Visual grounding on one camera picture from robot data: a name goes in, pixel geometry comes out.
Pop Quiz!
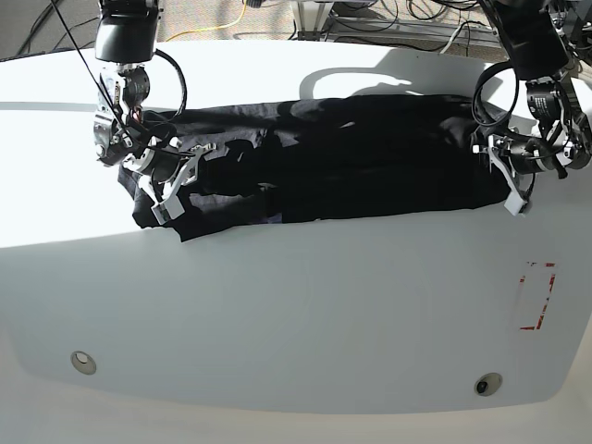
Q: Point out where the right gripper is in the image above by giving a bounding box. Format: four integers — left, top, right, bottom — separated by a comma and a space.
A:
123, 142, 217, 208

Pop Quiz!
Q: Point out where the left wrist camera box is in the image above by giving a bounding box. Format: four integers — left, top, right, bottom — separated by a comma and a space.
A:
503, 191, 531, 216

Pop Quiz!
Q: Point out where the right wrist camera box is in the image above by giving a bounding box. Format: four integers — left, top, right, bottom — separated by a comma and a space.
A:
151, 196, 185, 226

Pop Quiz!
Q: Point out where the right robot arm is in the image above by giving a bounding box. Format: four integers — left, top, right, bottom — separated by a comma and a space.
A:
93, 1, 205, 221

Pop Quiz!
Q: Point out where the yellow cable on floor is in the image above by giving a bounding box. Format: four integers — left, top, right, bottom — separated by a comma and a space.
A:
166, 0, 246, 43

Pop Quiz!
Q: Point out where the right table grommet hole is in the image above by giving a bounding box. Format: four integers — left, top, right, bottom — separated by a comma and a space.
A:
474, 373, 503, 397

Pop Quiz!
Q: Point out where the left table grommet hole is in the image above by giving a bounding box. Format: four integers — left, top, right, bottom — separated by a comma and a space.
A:
70, 351, 97, 376

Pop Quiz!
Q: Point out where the table grommet hole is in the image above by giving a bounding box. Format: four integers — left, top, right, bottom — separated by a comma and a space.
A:
70, 351, 97, 376
474, 373, 503, 397

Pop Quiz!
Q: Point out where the black printed t-shirt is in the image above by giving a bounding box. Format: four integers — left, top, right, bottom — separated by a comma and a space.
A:
145, 94, 509, 241

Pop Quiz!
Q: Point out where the red tape rectangle marking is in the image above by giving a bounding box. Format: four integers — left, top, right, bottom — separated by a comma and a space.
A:
513, 262, 558, 331

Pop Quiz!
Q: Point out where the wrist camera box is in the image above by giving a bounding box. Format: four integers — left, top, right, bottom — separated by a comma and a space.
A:
151, 196, 185, 226
503, 191, 531, 216

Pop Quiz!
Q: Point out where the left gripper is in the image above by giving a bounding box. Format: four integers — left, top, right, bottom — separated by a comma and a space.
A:
471, 133, 567, 204

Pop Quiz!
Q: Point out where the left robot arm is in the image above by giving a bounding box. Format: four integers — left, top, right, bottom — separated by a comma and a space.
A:
472, 1, 591, 215

